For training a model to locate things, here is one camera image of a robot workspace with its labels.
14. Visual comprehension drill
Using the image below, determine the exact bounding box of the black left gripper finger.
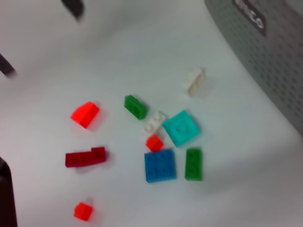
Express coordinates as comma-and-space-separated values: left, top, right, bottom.
0, 53, 16, 77
61, 0, 85, 20

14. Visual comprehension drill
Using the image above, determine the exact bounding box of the orange-red slope toy brick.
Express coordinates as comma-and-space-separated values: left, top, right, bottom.
70, 101, 100, 129

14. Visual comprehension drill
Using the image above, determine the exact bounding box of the green translucent toy brick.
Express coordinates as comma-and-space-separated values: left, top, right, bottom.
184, 148, 204, 182
124, 94, 147, 121

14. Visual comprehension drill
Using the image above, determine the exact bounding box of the dark red long toy brick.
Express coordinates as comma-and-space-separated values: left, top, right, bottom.
65, 146, 107, 168

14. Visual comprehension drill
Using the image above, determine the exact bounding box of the small orange-red toy brick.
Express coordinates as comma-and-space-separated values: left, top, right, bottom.
73, 201, 94, 222
145, 134, 164, 152

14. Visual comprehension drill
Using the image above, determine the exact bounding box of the grey perforated storage basket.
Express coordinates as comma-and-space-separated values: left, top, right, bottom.
205, 0, 303, 138

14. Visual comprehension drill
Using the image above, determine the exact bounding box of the black office chair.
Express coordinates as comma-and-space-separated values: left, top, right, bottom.
0, 156, 18, 227

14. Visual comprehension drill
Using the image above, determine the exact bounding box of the white flat toy plate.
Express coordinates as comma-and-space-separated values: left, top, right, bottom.
143, 111, 167, 133

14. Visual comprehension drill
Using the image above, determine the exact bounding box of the white toy brick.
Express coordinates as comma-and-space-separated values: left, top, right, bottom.
184, 68, 206, 97

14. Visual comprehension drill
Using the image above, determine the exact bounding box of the cyan square toy plate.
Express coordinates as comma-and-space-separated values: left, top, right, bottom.
162, 109, 201, 148

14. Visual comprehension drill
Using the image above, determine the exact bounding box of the blue square toy plate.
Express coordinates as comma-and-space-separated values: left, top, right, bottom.
143, 148, 178, 184

